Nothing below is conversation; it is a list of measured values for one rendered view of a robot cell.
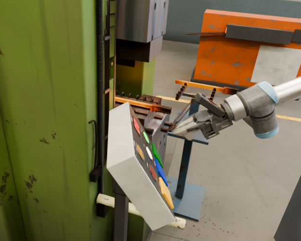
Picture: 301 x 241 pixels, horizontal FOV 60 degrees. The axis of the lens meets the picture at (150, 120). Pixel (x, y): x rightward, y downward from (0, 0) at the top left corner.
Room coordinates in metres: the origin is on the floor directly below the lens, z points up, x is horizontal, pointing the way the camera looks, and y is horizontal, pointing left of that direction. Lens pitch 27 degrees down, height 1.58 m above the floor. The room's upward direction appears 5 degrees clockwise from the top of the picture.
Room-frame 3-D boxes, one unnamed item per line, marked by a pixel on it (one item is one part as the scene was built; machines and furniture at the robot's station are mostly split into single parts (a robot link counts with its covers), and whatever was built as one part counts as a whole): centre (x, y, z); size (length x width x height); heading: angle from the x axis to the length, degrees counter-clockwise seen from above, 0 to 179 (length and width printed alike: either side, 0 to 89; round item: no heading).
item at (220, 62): (4.93, -1.59, 0.63); 2.10 x 1.12 x 1.25; 79
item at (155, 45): (1.33, 0.21, 1.32); 0.42 x 0.20 x 0.10; 74
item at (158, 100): (1.46, 0.01, 0.95); 0.12 x 0.09 x 0.07; 74
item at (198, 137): (1.69, -0.30, 0.70); 0.40 x 0.30 x 0.02; 163
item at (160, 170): (0.73, -0.05, 1.01); 0.07 x 0.05 x 0.07; 9
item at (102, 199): (0.91, 0.01, 0.62); 0.44 x 0.05 x 0.05; 74
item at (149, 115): (1.33, 0.21, 0.96); 0.42 x 0.20 x 0.09; 74
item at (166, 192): (0.63, -0.07, 1.01); 0.07 x 0.05 x 0.07; 9
